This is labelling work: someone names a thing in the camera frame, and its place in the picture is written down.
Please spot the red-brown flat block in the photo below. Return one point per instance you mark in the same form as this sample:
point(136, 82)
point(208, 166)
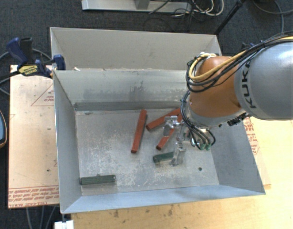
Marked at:
point(164, 141)
point(157, 123)
point(139, 131)

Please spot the grey metal bin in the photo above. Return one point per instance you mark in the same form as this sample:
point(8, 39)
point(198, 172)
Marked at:
point(113, 147)

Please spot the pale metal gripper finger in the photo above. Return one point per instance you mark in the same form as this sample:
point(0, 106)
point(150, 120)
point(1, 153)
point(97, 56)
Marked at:
point(176, 157)
point(182, 156)

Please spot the dark green flat block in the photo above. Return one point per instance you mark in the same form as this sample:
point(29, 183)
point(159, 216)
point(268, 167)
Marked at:
point(97, 179)
point(163, 157)

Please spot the black cylinder on white bracket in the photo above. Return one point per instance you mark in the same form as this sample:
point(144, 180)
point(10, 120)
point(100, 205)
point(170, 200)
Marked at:
point(236, 121)

